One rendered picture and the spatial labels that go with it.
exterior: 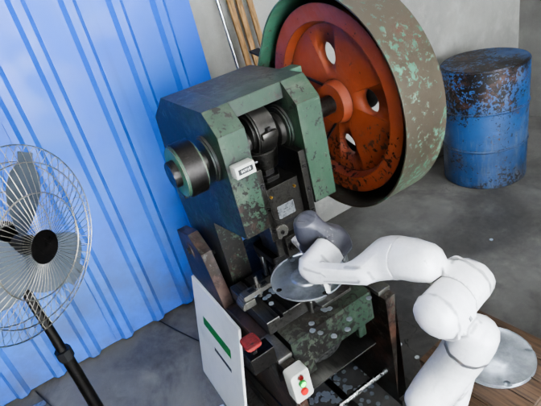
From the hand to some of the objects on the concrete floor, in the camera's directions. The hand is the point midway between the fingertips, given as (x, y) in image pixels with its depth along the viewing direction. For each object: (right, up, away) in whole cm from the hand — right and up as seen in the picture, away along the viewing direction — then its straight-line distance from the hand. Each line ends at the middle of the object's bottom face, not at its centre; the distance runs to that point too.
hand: (327, 284), depth 163 cm
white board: (-38, -67, +70) cm, 104 cm away
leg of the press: (+19, -46, +82) cm, 96 cm away
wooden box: (+73, -60, +31) cm, 100 cm away
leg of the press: (-25, -69, +61) cm, 95 cm away
